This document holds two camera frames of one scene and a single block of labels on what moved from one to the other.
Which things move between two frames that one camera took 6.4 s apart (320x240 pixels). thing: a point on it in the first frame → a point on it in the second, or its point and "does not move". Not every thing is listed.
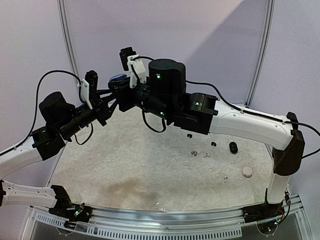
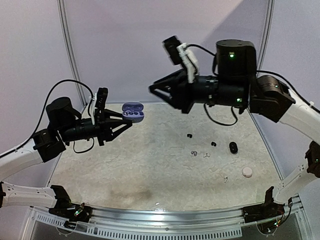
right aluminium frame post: x=270 y=10 does not move
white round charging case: x=247 y=172 does not move
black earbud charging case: x=233 y=147 does not move
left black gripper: x=100 y=107 → x=103 y=127
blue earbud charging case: x=118 y=77 → x=133 y=111
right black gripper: x=125 y=99 → x=185 y=92
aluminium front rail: x=114 y=215 does not move
